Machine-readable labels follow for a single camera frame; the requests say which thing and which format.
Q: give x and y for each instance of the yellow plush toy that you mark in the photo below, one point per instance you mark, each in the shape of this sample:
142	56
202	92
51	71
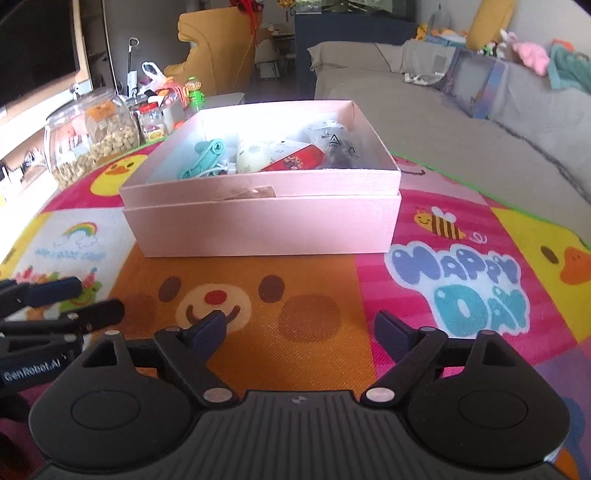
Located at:
441	33

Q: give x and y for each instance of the glass jar of nuts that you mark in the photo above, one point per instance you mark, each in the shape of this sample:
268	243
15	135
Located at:
106	147

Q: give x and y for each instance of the yellow armchair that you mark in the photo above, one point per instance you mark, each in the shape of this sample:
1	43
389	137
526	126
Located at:
212	55

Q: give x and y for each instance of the green toy bottle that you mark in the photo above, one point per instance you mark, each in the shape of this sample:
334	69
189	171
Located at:
195	97

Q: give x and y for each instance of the red ribbon decoration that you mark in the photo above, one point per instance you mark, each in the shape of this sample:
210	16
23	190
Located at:
247	5

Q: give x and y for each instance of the dark blue cabinet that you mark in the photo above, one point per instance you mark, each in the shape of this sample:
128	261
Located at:
351	27

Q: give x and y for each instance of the grey sofa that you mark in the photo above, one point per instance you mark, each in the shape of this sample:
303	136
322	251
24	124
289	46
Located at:
415	120

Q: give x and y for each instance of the white stick vacuum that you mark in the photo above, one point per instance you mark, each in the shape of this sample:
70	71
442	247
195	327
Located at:
131	78

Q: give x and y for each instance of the clear bag with dark item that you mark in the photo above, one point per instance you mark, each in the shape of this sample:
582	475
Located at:
334	145

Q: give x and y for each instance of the teal plastic clip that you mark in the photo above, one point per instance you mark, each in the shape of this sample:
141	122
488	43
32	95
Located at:
203	157

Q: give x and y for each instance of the yellow pillow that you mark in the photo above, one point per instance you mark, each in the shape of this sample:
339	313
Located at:
489	23

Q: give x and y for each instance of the colourful cartoon play mat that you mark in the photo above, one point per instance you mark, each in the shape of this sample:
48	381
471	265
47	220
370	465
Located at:
286	286

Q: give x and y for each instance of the white plastic bag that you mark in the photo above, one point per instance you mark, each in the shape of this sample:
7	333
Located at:
151	76

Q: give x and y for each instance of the cream oval case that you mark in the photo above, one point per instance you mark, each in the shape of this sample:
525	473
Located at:
253	154

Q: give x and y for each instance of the pink plastic toy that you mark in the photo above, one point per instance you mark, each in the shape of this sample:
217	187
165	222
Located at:
170	94

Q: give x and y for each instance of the white coffee table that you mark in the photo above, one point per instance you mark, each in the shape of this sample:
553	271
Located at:
224	99

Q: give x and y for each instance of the teal cloth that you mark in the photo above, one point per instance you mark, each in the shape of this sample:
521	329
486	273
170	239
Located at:
570	69

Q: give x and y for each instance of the purple printed board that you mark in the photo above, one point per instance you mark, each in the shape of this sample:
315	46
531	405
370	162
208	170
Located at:
475	83

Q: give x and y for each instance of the red packet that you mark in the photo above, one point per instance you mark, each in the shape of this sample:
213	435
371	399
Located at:
295	158

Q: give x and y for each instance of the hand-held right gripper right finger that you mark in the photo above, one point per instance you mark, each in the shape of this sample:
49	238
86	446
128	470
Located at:
392	330

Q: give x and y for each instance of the pink cardboard box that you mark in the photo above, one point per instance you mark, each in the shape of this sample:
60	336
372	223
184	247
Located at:
258	226

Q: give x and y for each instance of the black television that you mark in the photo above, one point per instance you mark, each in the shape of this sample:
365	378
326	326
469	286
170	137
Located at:
32	46

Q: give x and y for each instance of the red lid plastic jar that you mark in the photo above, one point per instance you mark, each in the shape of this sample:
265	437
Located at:
152	124

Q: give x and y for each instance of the pink plush toy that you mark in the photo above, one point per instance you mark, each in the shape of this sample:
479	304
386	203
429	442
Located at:
531	57

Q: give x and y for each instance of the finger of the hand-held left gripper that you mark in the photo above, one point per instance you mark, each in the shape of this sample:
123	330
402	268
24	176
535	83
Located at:
53	291
92	314

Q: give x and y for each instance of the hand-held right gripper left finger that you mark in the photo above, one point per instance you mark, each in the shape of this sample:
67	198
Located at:
210	331

